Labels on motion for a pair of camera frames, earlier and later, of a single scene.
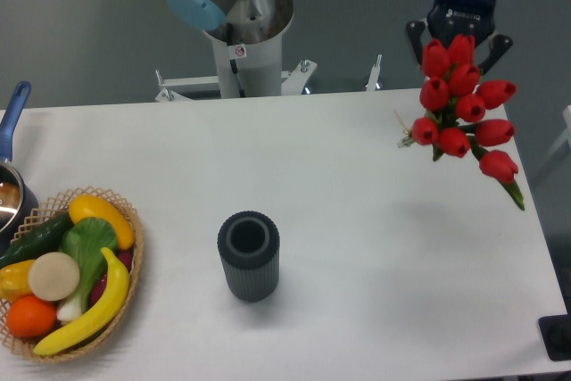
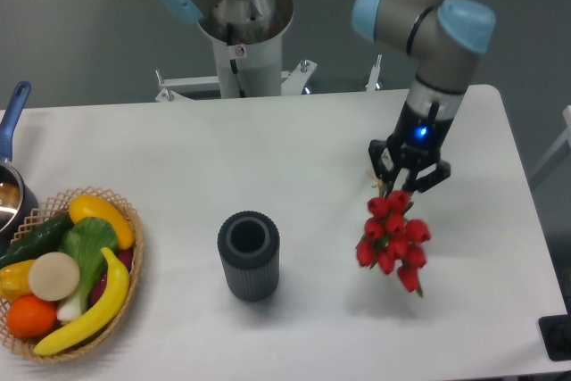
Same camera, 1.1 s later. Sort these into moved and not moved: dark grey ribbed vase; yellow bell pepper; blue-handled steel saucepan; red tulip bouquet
Moved: red tulip bouquet
Not moved: dark grey ribbed vase; blue-handled steel saucepan; yellow bell pepper
